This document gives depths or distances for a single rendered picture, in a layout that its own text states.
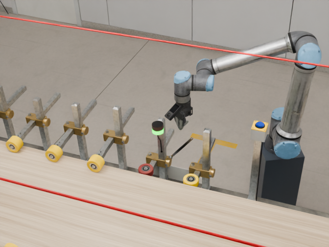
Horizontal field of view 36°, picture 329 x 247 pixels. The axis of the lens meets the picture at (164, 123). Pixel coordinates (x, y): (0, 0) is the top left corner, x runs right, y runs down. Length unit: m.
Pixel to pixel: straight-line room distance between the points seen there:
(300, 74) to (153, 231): 1.11
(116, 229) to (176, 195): 0.35
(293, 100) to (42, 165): 1.40
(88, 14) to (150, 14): 0.79
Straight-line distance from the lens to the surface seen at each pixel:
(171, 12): 5.43
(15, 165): 2.86
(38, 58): 5.58
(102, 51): 5.55
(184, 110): 2.90
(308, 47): 2.68
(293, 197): 3.53
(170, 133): 2.97
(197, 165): 2.76
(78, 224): 2.48
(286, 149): 3.01
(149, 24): 5.62
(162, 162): 2.79
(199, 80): 2.76
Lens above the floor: 2.75
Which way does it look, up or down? 38 degrees down
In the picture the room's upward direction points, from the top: 2 degrees counter-clockwise
